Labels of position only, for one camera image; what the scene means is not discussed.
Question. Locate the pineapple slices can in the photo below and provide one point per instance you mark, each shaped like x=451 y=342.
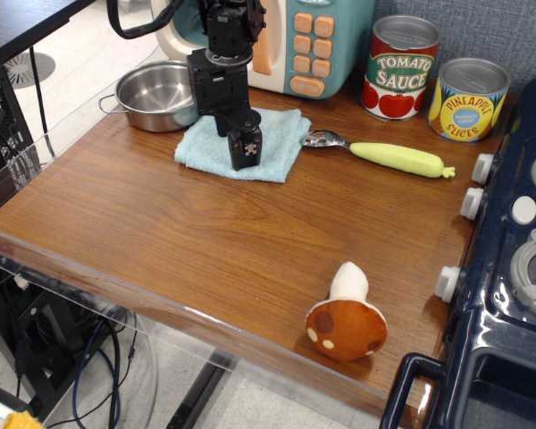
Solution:
x=468 y=98

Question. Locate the small stainless steel pot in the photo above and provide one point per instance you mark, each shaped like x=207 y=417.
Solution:
x=155 y=97

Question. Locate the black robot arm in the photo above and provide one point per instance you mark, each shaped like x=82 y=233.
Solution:
x=232 y=27

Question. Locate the dark blue toy stove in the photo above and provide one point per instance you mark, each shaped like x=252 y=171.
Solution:
x=486 y=377

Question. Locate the brown plush mushroom toy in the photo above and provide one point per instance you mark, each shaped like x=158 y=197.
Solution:
x=345 y=326

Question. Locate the clear acrylic table guard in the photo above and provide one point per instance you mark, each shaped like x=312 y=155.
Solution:
x=232 y=263

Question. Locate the spoon with yellow-green handle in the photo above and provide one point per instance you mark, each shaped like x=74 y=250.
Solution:
x=404 y=159

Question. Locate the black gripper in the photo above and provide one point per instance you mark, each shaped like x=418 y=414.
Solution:
x=220 y=89

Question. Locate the tomato sauce can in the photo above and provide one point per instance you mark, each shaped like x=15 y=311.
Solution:
x=402 y=54

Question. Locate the toy microwave teal and cream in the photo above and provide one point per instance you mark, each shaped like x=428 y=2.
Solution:
x=306 y=49

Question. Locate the black computer tower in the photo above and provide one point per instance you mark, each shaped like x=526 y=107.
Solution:
x=15 y=137

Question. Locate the black table leg frame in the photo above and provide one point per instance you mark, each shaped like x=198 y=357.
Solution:
x=198 y=395

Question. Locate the light blue towel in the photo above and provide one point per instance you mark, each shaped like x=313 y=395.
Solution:
x=203 y=149

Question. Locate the black desk top edge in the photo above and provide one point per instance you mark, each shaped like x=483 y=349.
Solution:
x=24 y=23

